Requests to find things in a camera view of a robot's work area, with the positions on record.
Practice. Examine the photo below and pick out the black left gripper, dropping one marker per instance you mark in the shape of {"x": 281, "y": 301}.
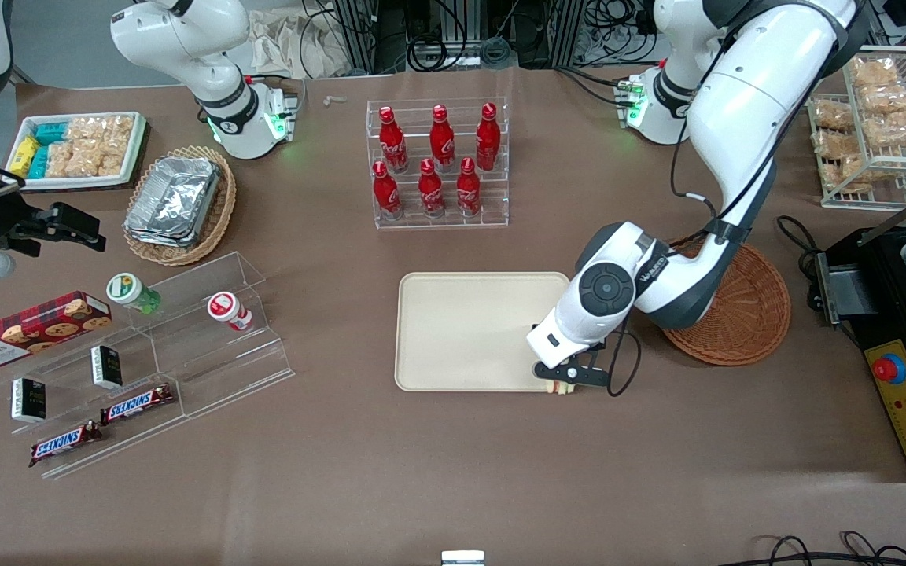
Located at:
{"x": 534, "y": 326}

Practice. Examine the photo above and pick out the triangular sandwich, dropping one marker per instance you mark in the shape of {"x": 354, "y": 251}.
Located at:
{"x": 560, "y": 387}

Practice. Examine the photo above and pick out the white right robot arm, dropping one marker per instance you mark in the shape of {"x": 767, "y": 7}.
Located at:
{"x": 185, "y": 39}

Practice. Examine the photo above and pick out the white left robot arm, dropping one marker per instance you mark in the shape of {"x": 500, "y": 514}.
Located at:
{"x": 767, "y": 94}

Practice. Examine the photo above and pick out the aluminium foil tray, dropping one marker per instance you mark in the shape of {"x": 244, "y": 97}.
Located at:
{"x": 162, "y": 240}
{"x": 174, "y": 196}

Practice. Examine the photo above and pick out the white rectangular snack tray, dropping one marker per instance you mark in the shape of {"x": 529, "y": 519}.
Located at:
{"x": 134, "y": 157}

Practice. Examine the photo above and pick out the beige rectangular tray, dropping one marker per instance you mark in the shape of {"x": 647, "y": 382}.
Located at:
{"x": 469, "y": 330}

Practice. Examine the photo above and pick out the oval light wicker basket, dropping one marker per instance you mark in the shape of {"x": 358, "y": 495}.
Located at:
{"x": 221, "y": 212}

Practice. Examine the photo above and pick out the round brown wicker basket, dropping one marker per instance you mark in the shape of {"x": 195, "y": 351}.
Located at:
{"x": 752, "y": 314}

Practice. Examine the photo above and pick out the clear bag of rice crackers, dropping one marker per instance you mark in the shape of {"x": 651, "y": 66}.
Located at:
{"x": 87, "y": 130}
{"x": 119, "y": 127}
{"x": 60, "y": 159}
{"x": 85, "y": 161}
{"x": 112, "y": 161}

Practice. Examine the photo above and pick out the teal snack packet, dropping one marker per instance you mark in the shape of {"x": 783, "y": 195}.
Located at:
{"x": 40, "y": 163}
{"x": 52, "y": 132}

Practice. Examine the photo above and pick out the yellow snack packet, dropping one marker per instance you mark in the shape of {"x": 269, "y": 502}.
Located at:
{"x": 24, "y": 155}

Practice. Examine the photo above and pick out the green capped drink bottle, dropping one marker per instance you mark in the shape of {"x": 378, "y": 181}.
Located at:
{"x": 130, "y": 291}

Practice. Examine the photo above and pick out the red tartan cookie box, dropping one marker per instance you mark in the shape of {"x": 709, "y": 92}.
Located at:
{"x": 28, "y": 330}

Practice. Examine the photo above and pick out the small black white box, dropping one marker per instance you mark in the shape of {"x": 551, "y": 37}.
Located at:
{"x": 28, "y": 399}
{"x": 107, "y": 367}

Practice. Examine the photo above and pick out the red capped drink bottle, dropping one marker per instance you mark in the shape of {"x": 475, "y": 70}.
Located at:
{"x": 226, "y": 309}

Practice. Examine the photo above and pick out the Snickers chocolate bar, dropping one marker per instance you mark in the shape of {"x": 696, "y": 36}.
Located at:
{"x": 64, "y": 443}
{"x": 137, "y": 404}

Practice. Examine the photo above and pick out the clear acrylic stepped shelf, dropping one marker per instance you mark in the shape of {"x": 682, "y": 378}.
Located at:
{"x": 209, "y": 369}

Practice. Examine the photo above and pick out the clear acrylic bottle rack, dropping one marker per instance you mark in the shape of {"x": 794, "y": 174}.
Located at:
{"x": 437, "y": 224}

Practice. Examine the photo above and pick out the red cola bottle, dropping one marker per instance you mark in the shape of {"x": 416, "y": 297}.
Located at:
{"x": 392, "y": 141}
{"x": 431, "y": 191}
{"x": 442, "y": 140}
{"x": 468, "y": 189}
{"x": 386, "y": 192}
{"x": 487, "y": 137}

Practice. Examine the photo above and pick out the crumpled beige paper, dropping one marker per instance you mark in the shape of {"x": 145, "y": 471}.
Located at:
{"x": 288, "y": 43}

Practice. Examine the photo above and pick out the small clear plastic piece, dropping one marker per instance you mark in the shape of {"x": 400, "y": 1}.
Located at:
{"x": 335, "y": 100}

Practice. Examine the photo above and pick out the red emergency stop button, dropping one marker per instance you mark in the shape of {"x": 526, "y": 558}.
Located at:
{"x": 889, "y": 369}

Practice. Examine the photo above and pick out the bag of fried snacks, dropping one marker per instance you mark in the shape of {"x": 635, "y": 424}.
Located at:
{"x": 874, "y": 72}
{"x": 829, "y": 144}
{"x": 842, "y": 174}
{"x": 897, "y": 127}
{"x": 889, "y": 98}
{"x": 832, "y": 115}

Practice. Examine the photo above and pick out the small silver metal bracket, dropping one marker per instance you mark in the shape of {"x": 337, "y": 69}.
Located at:
{"x": 462, "y": 557}

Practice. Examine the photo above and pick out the aluminium frame rack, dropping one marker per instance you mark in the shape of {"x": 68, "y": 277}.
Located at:
{"x": 453, "y": 23}

